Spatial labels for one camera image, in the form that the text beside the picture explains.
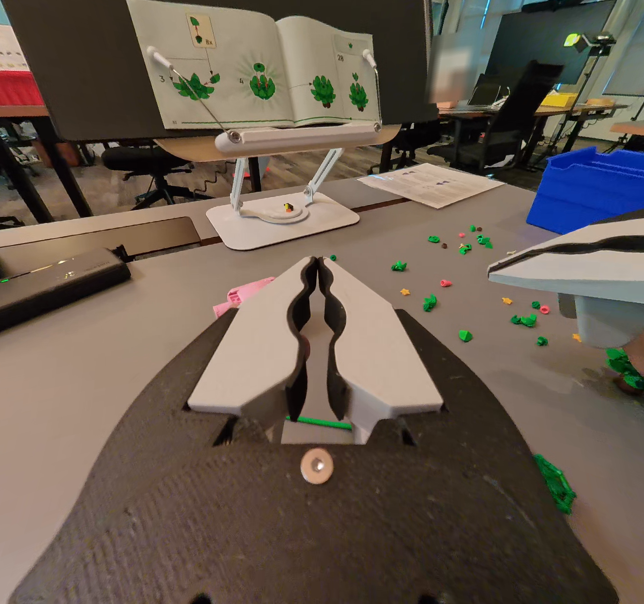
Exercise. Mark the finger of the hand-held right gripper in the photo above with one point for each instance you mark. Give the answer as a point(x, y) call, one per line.
point(603, 234)
point(578, 274)

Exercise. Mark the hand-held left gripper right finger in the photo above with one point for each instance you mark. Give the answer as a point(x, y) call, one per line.
point(387, 362)

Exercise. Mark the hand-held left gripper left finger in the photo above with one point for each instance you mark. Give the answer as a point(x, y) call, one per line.
point(241, 362)

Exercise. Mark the green spoked wheel piece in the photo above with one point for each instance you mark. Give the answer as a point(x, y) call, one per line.
point(556, 483)

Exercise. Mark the white book stand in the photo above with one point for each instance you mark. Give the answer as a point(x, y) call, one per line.
point(302, 137)

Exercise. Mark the instruction booklet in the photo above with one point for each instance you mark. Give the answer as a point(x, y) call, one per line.
point(226, 60)

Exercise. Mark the person's right hand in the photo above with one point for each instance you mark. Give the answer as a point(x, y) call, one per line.
point(636, 347)

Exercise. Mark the blue plastic bin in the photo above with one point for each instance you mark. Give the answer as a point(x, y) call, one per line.
point(588, 191)

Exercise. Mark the green toy bush brown base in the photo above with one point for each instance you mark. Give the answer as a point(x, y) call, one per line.
point(624, 367)

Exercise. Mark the bright green leaves piece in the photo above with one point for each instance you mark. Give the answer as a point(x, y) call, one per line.
point(528, 320)

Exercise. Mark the pink toy figure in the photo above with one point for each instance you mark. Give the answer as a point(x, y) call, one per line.
point(241, 294)

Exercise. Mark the green curled leaves piece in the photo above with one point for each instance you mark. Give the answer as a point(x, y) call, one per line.
point(429, 302)

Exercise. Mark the green ridged stem piece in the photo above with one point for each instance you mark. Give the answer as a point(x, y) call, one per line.
point(322, 422)

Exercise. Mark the yellow storage tray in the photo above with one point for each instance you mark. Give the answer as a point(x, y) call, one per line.
point(558, 100)

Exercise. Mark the black office chair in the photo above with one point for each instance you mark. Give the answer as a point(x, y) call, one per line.
point(146, 159)
point(528, 111)

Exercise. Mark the white flat board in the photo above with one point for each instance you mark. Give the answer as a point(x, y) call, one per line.
point(327, 221)

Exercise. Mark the pale printed sheet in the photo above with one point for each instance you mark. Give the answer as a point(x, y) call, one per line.
point(432, 184)

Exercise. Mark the black light stand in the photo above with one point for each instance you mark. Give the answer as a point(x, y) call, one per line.
point(596, 43)

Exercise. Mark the flat black power bank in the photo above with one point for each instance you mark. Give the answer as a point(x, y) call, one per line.
point(60, 277)

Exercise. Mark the large black screen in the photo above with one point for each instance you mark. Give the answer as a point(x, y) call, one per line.
point(543, 40)

